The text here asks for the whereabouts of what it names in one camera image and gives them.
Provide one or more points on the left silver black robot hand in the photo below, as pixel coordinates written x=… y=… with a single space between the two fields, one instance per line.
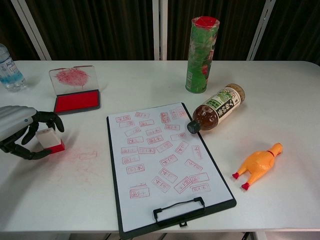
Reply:
x=12 y=120

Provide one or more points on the white red rubber stamp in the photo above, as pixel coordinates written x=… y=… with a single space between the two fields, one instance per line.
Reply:
x=48 y=138

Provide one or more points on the clear water bottle blue label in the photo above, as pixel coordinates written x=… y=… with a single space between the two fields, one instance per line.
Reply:
x=10 y=72

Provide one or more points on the red ink pad open lid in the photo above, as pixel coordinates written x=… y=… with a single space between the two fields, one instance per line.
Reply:
x=77 y=101

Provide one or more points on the dark pleated curtain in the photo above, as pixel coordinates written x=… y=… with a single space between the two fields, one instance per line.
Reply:
x=100 y=27

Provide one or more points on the black clipboard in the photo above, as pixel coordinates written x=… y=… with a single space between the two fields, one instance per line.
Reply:
x=140 y=227

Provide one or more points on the green tube can red lid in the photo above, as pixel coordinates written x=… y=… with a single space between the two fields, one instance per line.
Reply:
x=200 y=62

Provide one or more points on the brown tea bottle green label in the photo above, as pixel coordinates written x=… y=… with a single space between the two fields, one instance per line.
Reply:
x=217 y=110

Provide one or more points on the orange rubber chicken toy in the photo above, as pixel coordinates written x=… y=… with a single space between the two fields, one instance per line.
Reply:
x=257 y=165

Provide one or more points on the white partition post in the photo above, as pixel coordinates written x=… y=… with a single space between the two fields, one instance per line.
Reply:
x=31 y=30
x=160 y=30
x=261 y=30

